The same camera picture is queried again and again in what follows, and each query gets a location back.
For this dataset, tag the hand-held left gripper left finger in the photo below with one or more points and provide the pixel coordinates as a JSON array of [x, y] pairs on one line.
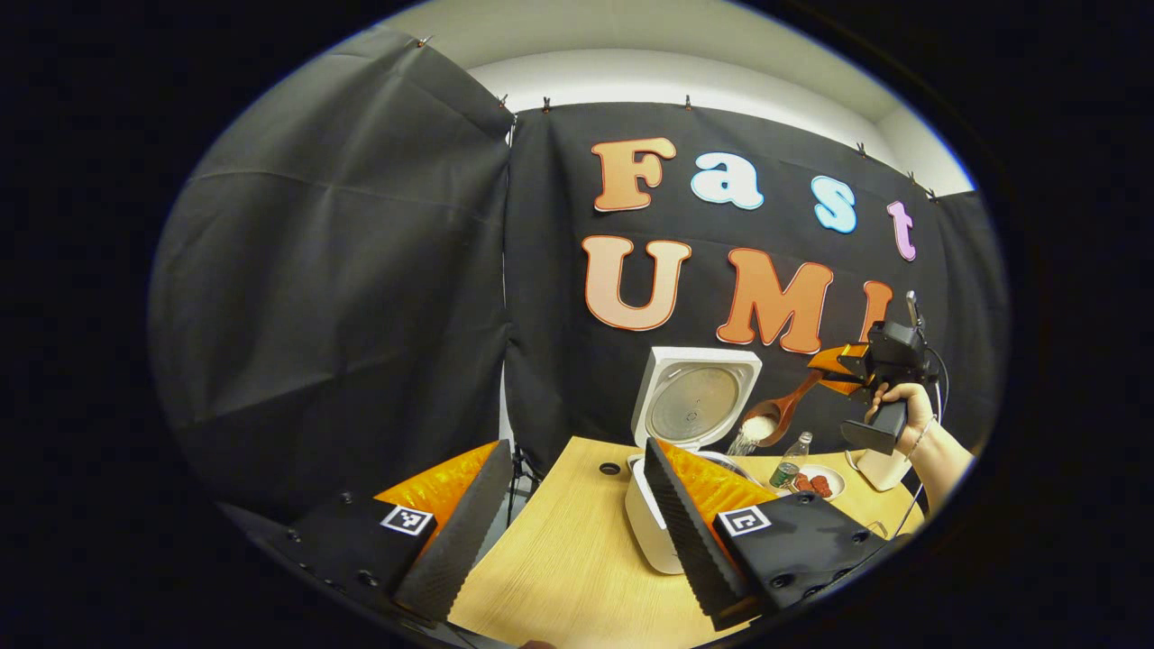
[[469, 541]]

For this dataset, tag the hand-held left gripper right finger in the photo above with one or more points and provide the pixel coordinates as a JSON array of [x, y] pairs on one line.
[[690, 541]]

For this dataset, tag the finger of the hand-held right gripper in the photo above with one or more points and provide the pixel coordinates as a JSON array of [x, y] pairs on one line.
[[834, 359], [845, 386]]

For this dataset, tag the dark wooden spoon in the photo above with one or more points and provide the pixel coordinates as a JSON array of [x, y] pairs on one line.
[[795, 399]]

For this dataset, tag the white rice cooker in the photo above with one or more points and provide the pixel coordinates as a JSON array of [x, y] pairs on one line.
[[694, 401]]

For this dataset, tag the black tripod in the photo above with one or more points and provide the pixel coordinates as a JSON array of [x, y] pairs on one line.
[[518, 469]]

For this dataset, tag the white toaster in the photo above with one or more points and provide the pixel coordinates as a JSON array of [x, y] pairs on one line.
[[883, 470]]

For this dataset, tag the white round plate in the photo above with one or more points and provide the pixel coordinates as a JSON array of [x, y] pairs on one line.
[[834, 482]]

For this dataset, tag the clear plastic water bottle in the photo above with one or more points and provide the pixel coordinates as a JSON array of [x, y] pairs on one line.
[[786, 470]]

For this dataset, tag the red meat piece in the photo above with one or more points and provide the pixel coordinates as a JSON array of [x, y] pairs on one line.
[[820, 487], [802, 483]]

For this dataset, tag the black backdrop cloth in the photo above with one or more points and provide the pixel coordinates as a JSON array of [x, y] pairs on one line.
[[343, 297]]

